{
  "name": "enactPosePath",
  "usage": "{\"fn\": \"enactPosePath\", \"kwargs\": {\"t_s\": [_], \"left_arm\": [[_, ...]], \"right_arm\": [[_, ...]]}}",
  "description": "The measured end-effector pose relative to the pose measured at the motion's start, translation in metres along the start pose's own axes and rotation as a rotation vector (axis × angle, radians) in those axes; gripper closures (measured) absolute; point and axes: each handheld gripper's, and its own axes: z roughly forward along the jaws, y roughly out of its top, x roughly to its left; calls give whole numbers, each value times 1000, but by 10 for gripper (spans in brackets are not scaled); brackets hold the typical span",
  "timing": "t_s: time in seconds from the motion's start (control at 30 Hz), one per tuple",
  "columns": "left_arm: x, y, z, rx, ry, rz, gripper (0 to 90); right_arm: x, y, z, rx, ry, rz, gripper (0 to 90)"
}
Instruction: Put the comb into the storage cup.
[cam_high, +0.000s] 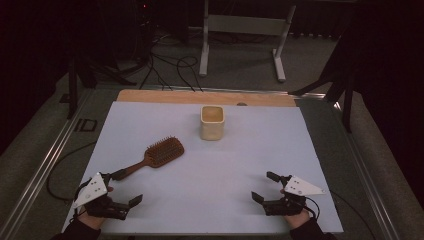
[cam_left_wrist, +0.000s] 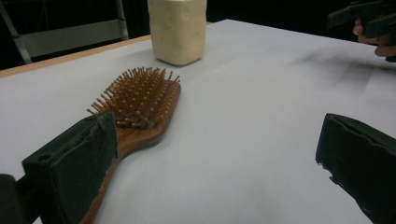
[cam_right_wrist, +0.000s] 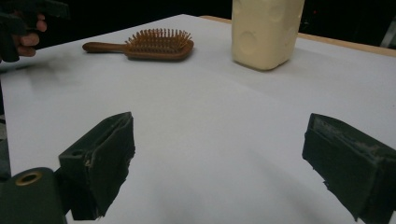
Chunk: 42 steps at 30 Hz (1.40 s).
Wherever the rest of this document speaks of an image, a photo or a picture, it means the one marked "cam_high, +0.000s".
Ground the black floor bracket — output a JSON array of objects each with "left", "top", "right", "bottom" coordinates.
[{"left": 73, "top": 118, "right": 98, "bottom": 133}]

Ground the person's left hand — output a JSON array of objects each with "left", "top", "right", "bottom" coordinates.
[{"left": 77, "top": 206, "right": 105, "bottom": 231}]

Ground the black cable on floor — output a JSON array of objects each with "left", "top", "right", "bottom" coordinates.
[
  {"left": 329, "top": 189, "right": 377, "bottom": 240},
  {"left": 45, "top": 141, "right": 98, "bottom": 203}
]

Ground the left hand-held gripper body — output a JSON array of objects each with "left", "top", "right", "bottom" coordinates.
[{"left": 72, "top": 172, "right": 130, "bottom": 221}]

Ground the bundle of black floor cables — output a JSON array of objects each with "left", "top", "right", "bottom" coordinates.
[{"left": 138, "top": 53, "right": 204, "bottom": 93}]

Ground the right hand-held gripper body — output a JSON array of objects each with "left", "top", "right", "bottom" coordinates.
[{"left": 262, "top": 174, "right": 327, "bottom": 217}]

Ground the brown wooden hairbrush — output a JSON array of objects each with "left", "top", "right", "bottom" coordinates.
[{"left": 119, "top": 135, "right": 185, "bottom": 179}]

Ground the aluminium floor rail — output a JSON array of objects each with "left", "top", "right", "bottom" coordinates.
[
  {"left": 0, "top": 88, "right": 94, "bottom": 240},
  {"left": 333, "top": 99, "right": 401, "bottom": 240},
  {"left": 139, "top": 84, "right": 328, "bottom": 99}
]

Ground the white table mat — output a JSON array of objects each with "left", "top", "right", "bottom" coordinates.
[{"left": 61, "top": 100, "right": 344, "bottom": 236}]

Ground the wooden table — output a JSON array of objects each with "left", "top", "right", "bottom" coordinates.
[{"left": 116, "top": 88, "right": 297, "bottom": 108}]

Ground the person's right hand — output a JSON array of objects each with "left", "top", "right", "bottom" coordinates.
[{"left": 283, "top": 209, "right": 311, "bottom": 230}]

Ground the white metal stand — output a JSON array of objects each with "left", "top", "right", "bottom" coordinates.
[{"left": 198, "top": 0, "right": 297, "bottom": 83}]

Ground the black metal stand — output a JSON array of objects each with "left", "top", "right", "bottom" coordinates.
[
  {"left": 288, "top": 66, "right": 354, "bottom": 134},
  {"left": 67, "top": 56, "right": 138, "bottom": 120}
]

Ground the cream square cup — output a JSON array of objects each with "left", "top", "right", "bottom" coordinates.
[{"left": 199, "top": 105, "right": 226, "bottom": 142}]

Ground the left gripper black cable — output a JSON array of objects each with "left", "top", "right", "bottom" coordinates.
[{"left": 73, "top": 178, "right": 93, "bottom": 203}]

